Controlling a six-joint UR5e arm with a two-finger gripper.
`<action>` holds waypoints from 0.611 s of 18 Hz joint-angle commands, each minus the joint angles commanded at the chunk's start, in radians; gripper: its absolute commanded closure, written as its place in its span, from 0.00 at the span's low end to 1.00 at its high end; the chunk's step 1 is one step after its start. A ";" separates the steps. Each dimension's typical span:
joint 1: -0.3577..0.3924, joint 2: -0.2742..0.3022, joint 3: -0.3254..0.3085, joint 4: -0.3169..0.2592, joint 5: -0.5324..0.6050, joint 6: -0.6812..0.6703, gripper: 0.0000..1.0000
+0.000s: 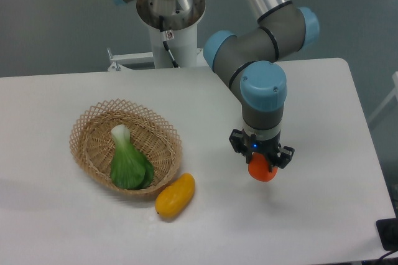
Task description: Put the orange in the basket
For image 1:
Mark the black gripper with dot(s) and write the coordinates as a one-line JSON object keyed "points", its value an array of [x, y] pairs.
{"points": [[245, 145]]}

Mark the white frame at right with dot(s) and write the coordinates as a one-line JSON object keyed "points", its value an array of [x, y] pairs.
{"points": [[385, 106]]}

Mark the black device at table edge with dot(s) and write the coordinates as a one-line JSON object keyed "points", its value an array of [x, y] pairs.
{"points": [[387, 230]]}

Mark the woven wicker basket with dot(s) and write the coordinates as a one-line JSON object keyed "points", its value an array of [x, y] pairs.
{"points": [[92, 146]]}

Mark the orange fruit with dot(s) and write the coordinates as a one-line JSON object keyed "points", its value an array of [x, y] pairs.
{"points": [[258, 168]]}

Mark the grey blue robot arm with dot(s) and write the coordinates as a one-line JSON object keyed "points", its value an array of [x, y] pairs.
{"points": [[247, 65]]}

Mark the green bok choy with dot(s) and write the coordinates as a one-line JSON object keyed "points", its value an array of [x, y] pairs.
{"points": [[130, 168]]}

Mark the yellow mango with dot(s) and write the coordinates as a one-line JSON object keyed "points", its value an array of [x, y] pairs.
{"points": [[173, 199]]}

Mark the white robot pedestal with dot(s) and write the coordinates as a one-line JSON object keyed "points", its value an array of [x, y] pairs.
{"points": [[172, 27]]}

